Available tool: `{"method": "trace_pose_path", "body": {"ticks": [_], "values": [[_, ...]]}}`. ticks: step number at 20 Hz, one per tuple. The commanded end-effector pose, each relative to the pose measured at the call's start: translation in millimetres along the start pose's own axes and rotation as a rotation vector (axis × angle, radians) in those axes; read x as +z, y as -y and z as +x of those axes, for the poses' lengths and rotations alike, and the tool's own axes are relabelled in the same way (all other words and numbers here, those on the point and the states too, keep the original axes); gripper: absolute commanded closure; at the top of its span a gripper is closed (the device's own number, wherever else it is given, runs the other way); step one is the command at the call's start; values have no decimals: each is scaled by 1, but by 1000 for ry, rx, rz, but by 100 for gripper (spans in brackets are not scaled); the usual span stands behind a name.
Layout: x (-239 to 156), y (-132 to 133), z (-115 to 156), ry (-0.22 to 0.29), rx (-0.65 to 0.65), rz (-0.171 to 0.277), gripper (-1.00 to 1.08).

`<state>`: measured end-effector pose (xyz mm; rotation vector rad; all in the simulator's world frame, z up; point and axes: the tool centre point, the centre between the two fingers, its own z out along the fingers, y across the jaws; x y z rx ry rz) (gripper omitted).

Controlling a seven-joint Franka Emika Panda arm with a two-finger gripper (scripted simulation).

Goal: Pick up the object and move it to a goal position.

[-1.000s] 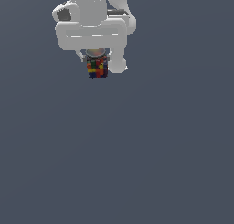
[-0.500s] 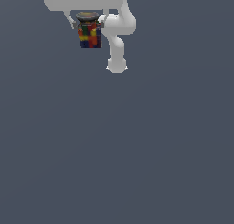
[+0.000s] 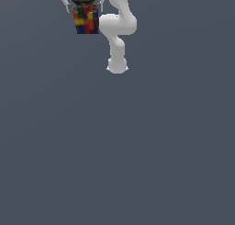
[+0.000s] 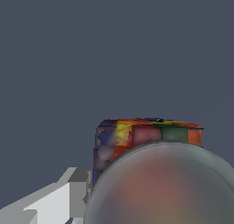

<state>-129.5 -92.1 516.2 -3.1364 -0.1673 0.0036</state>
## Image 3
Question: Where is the multicoloured block with dark lid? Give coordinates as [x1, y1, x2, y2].
[70, 0, 100, 35]

